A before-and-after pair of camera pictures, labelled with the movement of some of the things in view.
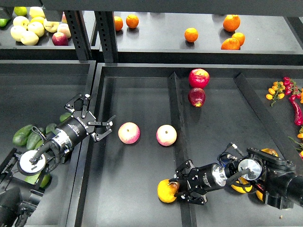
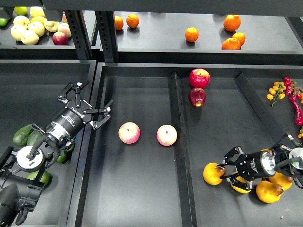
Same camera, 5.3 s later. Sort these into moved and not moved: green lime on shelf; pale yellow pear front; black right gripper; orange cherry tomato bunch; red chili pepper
Moved: black right gripper
Not moved: green lime on shelf; red chili pepper; orange cherry tomato bunch; pale yellow pear front
